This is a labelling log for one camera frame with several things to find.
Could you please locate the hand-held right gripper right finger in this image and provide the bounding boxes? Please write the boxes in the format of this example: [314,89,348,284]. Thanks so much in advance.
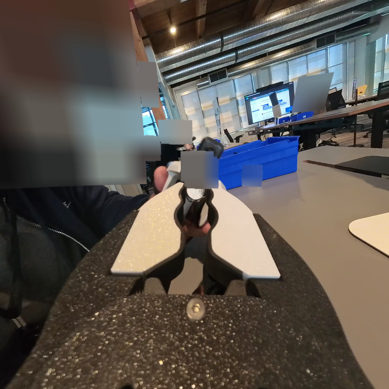
[207,188,280,279]

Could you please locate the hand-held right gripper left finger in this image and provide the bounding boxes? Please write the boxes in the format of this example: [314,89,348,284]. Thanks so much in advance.
[111,182,185,276]

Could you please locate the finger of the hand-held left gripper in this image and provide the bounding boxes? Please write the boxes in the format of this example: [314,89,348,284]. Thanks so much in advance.
[162,161,183,192]
[198,202,211,227]

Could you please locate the large blue plastic bin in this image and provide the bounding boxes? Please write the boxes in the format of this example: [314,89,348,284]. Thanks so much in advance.
[218,136,301,183]

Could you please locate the person's left forearm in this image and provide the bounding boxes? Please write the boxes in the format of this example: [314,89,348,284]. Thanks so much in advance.
[46,185,151,244]

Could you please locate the person's left hand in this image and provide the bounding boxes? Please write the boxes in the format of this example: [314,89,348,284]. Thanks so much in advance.
[153,167,212,238]

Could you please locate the black office chair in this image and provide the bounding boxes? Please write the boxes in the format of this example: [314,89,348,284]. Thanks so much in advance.
[223,128,245,143]

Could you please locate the roll-up banner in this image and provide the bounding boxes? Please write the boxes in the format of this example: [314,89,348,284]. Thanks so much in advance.
[212,97,221,134]

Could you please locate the large display monitor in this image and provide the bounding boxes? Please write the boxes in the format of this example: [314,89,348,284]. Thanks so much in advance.
[245,82,295,126]

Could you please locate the black and tan upright device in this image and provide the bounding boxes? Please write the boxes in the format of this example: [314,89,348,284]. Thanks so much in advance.
[269,91,283,117]

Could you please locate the long wooden desk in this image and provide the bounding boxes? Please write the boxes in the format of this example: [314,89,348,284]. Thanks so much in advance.
[245,99,389,149]

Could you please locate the black computer monitor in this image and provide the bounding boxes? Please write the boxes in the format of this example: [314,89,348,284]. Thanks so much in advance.
[327,90,347,111]

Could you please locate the wooden pillar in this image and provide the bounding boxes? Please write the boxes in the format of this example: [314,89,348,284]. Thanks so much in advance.
[129,0,171,120]

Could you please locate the black desk mat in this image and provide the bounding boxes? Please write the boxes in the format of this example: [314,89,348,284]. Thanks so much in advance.
[334,156,389,178]

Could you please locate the silver ventilation duct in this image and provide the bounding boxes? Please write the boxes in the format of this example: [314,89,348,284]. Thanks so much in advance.
[164,41,318,85]
[155,4,382,61]
[160,18,367,76]

